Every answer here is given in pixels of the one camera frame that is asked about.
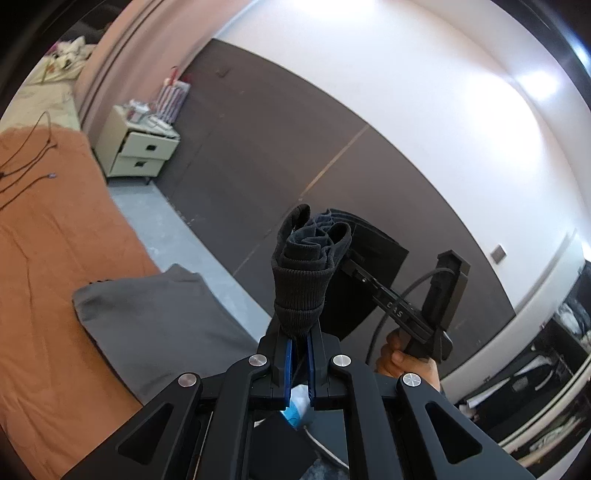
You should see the cream duvet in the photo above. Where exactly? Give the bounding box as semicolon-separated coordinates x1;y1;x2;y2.
0;65;84;132

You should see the grey garment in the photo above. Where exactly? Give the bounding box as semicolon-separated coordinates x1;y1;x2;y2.
71;263;259;407

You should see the white cable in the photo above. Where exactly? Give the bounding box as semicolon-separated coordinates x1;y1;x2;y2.
302;425;349;464

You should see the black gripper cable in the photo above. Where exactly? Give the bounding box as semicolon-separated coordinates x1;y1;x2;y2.
367;267;458;367

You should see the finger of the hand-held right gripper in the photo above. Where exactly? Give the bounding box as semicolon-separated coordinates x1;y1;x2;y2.
341;256;386;301

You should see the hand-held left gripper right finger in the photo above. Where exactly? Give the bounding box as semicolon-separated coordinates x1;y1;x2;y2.
306;320;535;480

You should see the white power strip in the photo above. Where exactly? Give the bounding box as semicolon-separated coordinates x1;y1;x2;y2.
145;115;178;136

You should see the black teddy bear print t-shirt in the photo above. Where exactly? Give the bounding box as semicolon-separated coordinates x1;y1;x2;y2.
270;203;409;340

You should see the striped gift bag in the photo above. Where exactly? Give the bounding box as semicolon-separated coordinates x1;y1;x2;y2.
157;67;192;125

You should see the person's right hand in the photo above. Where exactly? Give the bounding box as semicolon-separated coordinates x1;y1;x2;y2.
375;329;440;391

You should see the light blue cloth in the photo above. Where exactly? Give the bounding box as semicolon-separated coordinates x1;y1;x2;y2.
281;385;310;428

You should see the black flat object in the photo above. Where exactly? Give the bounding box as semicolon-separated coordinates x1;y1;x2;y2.
249;411;319;480

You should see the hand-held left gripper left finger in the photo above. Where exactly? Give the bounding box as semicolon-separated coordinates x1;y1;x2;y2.
61;318;296;480

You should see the dark cabinet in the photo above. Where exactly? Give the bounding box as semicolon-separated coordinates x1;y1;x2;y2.
455;261;591;462

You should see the pink curtain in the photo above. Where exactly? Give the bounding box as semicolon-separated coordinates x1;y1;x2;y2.
76;0;259;134

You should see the brown blanket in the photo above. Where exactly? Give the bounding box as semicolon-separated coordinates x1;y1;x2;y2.
0;127;160;480

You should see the cream nightstand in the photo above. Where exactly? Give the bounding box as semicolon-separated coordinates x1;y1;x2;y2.
95;105;181;180

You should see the black and white print cloth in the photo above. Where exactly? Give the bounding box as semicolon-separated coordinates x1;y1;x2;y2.
46;37;88;70

